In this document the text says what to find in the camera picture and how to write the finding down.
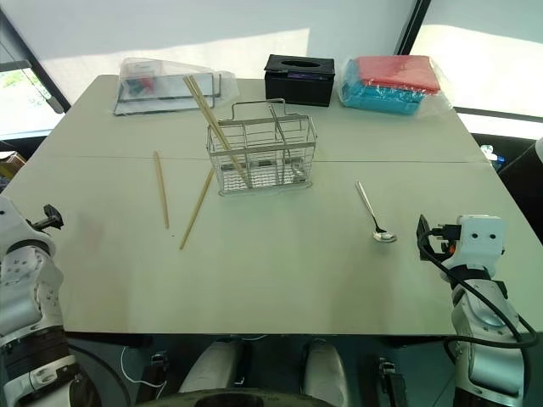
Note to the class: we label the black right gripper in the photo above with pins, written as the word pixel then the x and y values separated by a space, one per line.
pixel 443 237

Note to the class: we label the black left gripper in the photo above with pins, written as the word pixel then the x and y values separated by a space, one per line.
pixel 53 216

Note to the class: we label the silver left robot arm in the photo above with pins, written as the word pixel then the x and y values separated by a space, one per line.
pixel 29 305

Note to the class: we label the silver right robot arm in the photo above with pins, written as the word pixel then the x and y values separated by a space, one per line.
pixel 488 364

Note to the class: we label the silver metal spoon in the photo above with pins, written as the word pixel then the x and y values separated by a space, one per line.
pixel 373 216

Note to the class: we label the wooden chopstick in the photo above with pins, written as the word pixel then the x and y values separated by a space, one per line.
pixel 196 210
pixel 212 127
pixel 161 191
pixel 205 104

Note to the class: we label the black chair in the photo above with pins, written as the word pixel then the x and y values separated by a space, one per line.
pixel 524 169

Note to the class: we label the blue folded cloth pack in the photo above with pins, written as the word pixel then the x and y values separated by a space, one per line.
pixel 377 99

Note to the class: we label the red folded cloth pack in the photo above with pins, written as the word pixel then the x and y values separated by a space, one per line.
pixel 399 74

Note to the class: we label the white robot leg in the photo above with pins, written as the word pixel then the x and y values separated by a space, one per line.
pixel 212 369
pixel 324 373

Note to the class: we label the clear plastic bag with rack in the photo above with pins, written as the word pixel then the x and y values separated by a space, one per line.
pixel 178 70

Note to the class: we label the black tissue box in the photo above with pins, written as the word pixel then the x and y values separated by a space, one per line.
pixel 299 85

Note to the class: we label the dark rounded robot waist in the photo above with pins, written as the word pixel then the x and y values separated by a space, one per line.
pixel 229 398

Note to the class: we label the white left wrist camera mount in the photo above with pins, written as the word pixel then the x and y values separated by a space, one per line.
pixel 17 237

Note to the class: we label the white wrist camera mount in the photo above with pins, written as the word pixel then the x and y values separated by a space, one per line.
pixel 481 241
pixel 17 237

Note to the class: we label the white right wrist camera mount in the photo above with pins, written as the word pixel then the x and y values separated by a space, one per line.
pixel 481 241

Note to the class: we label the black window frame post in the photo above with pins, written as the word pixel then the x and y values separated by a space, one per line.
pixel 38 68
pixel 409 27

